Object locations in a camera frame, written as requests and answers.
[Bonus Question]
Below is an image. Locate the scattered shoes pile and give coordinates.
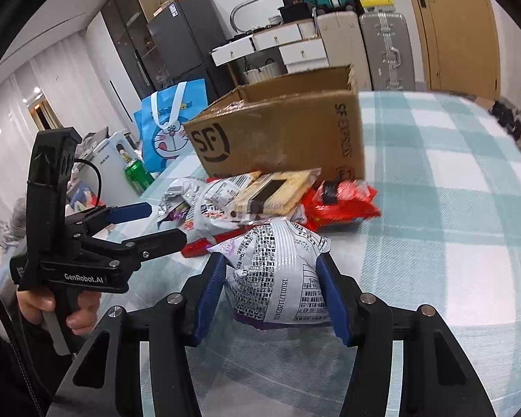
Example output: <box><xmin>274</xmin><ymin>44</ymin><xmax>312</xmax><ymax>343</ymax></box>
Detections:
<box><xmin>488</xmin><ymin>100</ymin><xmax>521</xmax><ymax>161</ymax></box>

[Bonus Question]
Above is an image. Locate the red snack packet black label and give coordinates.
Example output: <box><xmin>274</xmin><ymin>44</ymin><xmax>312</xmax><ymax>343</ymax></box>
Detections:
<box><xmin>301</xmin><ymin>179</ymin><xmax>382</xmax><ymax>231</ymax></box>

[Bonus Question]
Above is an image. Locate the dark glass cabinet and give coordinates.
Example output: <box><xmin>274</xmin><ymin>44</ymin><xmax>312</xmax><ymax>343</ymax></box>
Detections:
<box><xmin>100</xmin><ymin>0</ymin><xmax>174</xmax><ymax>96</ymax></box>

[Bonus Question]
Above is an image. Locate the checked tablecloth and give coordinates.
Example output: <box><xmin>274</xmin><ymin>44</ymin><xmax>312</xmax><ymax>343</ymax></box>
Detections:
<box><xmin>113</xmin><ymin>89</ymin><xmax>521</xmax><ymax>417</ymax></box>

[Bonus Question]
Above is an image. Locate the silver suitcase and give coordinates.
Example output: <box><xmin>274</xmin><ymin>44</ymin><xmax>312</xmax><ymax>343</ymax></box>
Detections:
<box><xmin>358</xmin><ymin>12</ymin><xmax>416</xmax><ymax>92</ymax></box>

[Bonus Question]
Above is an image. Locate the clear sandwich biscuit packet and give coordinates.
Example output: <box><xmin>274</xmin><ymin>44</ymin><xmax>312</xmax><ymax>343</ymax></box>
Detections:
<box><xmin>230</xmin><ymin>169</ymin><xmax>322</xmax><ymax>227</ymax></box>

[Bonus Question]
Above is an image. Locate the beige suitcase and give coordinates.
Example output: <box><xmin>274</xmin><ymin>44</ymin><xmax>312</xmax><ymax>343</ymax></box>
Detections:
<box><xmin>316</xmin><ymin>9</ymin><xmax>372</xmax><ymax>92</ymax></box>

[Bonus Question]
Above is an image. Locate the woven basket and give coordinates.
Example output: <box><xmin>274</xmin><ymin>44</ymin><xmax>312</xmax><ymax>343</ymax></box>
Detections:
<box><xmin>242</xmin><ymin>58</ymin><xmax>285</xmax><ymax>85</ymax></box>

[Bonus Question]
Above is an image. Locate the white purple snack packet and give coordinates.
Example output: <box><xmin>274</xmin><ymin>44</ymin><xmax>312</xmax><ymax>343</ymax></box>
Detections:
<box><xmin>206</xmin><ymin>221</ymin><xmax>333</xmax><ymax>328</ymax></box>

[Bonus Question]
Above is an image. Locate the white appliance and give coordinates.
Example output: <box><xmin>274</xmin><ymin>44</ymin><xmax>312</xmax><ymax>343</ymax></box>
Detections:
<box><xmin>76</xmin><ymin>128</ymin><xmax>142</xmax><ymax>209</ymax></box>

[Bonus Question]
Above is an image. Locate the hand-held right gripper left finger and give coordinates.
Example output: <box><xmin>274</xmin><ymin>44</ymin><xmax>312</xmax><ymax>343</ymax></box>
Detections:
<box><xmin>52</xmin><ymin>252</ymin><xmax>227</xmax><ymax>417</ymax></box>

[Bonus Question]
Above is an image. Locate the brown cardboard box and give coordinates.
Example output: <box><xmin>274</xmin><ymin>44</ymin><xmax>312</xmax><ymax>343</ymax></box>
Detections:
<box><xmin>183</xmin><ymin>64</ymin><xmax>366</xmax><ymax>183</ymax></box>

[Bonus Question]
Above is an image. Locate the white red snack bag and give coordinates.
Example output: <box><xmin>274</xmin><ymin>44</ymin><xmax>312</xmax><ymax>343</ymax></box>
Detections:
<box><xmin>157</xmin><ymin>176</ymin><xmax>253</xmax><ymax>244</ymax></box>

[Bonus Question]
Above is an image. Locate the white drawer desk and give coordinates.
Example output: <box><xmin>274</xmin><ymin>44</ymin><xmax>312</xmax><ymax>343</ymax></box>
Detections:
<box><xmin>211</xmin><ymin>19</ymin><xmax>331</xmax><ymax>76</ymax></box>

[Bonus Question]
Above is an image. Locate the white curtain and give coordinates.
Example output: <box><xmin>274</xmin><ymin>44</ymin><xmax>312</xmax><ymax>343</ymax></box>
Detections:
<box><xmin>0</xmin><ymin>56</ymin><xmax>114</xmax><ymax>248</ymax></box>

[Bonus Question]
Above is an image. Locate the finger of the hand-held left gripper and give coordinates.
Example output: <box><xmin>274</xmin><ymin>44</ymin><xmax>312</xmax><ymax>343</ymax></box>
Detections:
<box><xmin>76</xmin><ymin>228</ymin><xmax>188</xmax><ymax>270</ymax></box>
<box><xmin>65</xmin><ymin>202</ymin><xmax>152</xmax><ymax>235</ymax></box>

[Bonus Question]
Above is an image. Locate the person's left forearm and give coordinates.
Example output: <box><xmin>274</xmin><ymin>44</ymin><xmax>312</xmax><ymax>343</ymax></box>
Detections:
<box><xmin>0</xmin><ymin>295</ymin><xmax>74</xmax><ymax>417</ymax></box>

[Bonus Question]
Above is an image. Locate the person's left hand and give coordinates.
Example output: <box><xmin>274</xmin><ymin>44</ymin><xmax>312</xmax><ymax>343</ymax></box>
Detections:
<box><xmin>17</xmin><ymin>289</ymin><xmax>101</xmax><ymax>335</ymax></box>

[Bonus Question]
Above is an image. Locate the blue cartoon tote bag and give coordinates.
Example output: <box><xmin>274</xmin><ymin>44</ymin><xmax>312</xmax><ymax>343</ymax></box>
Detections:
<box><xmin>134</xmin><ymin>78</ymin><xmax>207</xmax><ymax>174</ymax></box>

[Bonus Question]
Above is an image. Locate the green drink can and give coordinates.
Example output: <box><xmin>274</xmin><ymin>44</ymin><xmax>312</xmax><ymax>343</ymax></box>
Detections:
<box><xmin>125</xmin><ymin>159</ymin><xmax>155</xmax><ymax>192</ymax></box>

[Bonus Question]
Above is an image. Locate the wooden door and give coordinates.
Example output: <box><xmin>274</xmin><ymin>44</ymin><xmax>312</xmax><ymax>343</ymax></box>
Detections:
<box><xmin>399</xmin><ymin>0</ymin><xmax>502</xmax><ymax>94</ymax></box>

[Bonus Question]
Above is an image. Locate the grey refrigerator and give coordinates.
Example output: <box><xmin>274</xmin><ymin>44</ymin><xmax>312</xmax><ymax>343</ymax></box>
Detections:
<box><xmin>147</xmin><ymin>0</ymin><xmax>239</xmax><ymax>100</ymax></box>

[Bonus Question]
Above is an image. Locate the black cable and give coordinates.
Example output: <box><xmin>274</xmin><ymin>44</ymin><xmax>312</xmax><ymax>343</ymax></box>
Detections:
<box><xmin>74</xmin><ymin>158</ymin><xmax>102</xmax><ymax>209</ymax></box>

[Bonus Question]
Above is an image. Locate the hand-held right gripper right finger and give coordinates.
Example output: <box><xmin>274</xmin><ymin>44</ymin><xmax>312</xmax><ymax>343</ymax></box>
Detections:
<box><xmin>316</xmin><ymin>252</ymin><xmax>498</xmax><ymax>417</ymax></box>

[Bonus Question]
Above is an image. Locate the oval metal frame mirror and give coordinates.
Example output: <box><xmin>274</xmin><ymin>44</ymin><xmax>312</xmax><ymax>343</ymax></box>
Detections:
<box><xmin>230</xmin><ymin>0</ymin><xmax>283</xmax><ymax>35</ymax></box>

